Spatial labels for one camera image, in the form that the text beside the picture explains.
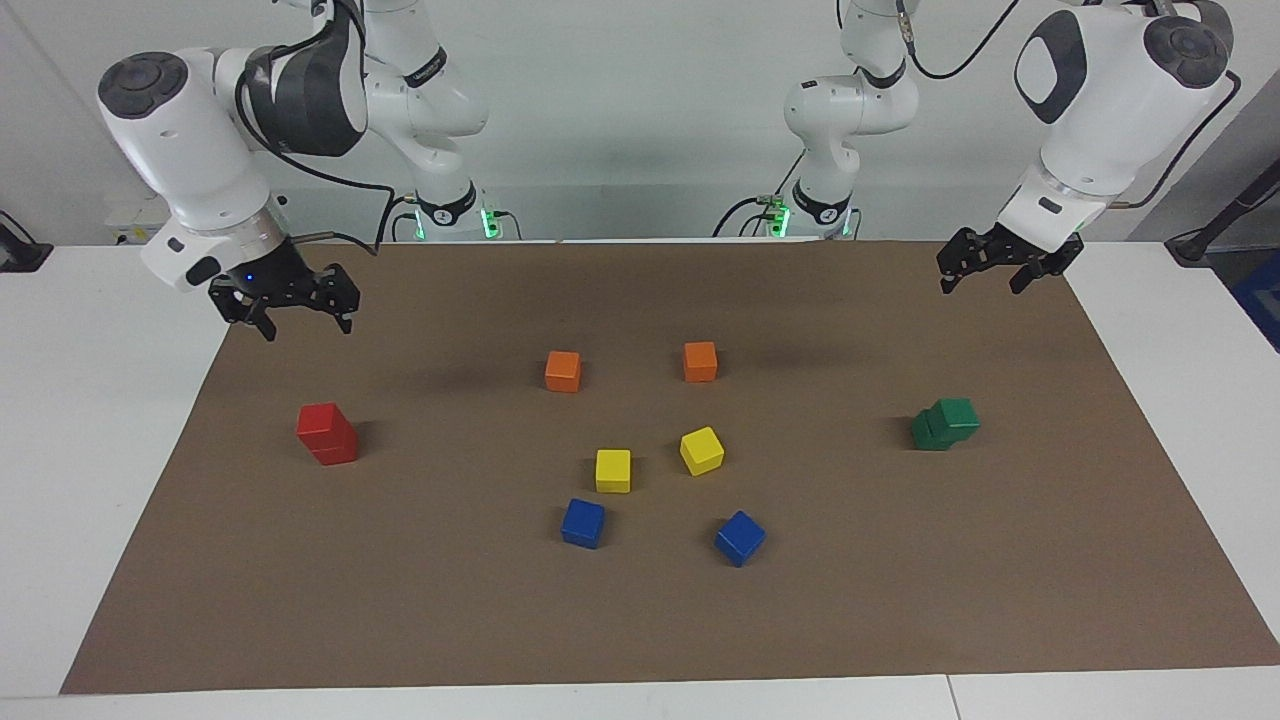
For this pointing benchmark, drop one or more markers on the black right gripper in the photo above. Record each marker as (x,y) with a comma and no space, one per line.
(270,280)

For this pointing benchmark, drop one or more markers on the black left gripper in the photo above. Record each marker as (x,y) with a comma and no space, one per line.
(1000,250)

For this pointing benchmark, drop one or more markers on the red wooden cube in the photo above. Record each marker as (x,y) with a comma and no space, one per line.
(322,420)
(336,455)

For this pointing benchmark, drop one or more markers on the green wooden cube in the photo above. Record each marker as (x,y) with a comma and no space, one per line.
(925,438)
(958,415)

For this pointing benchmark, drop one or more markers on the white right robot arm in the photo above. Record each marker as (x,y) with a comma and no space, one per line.
(170,130)

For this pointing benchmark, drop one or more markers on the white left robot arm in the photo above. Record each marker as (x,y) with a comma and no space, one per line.
(1110,100)

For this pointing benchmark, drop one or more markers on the green lit base plug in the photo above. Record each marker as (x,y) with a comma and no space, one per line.
(775,217)
(492,222)

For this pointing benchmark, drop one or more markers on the black angled stand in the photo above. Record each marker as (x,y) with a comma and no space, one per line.
(1215,232)

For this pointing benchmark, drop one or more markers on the orange wooden cube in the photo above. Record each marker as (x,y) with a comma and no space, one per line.
(700,361)
(563,371)

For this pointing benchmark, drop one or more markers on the blue crate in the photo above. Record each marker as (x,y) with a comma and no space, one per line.
(1262,300)

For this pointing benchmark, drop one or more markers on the yellow wooden cube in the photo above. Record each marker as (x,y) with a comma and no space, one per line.
(702,450)
(613,470)

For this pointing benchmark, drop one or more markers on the brown paper table mat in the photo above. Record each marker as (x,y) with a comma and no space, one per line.
(900,600)

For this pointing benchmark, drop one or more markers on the blue wooden cube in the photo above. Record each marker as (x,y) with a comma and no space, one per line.
(740,538)
(583,522)

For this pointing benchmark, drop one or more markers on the white wall socket box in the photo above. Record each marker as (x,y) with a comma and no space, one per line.
(130,225)

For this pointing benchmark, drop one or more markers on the black clamp mount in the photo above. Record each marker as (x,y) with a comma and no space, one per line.
(20,255)

